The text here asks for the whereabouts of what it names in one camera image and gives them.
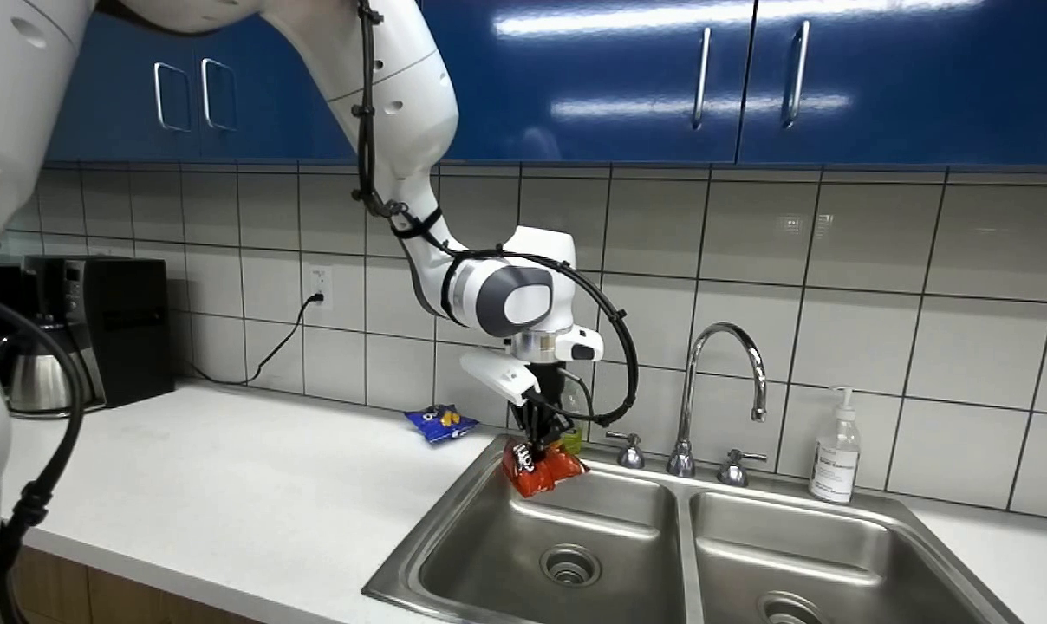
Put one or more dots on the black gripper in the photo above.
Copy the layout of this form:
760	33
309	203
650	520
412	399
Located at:
546	387

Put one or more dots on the red Doritos chip packet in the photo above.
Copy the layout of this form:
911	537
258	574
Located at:
546	472

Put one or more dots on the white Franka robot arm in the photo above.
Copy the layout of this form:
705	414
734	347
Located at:
396	105

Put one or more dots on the blue chip packet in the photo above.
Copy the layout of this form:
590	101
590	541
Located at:
442	424

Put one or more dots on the stainless steel double sink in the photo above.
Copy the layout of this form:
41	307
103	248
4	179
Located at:
664	557

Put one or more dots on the chrome gooseneck faucet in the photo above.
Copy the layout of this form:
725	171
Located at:
688	392

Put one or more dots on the clear pump soap bottle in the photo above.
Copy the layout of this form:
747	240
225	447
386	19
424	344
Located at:
837	454

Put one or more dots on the blue cabinet door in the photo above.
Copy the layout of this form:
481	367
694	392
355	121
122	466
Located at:
928	80
118	116
595	80
268	105

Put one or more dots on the black coffee maker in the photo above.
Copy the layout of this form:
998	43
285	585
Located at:
125	330

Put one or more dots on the wooden base cabinet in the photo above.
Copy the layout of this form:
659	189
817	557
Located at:
118	593

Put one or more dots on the steel coffee carafe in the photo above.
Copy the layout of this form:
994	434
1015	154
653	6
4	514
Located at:
41	376

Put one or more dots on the white wall outlet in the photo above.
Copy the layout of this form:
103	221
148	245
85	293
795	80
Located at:
318	293

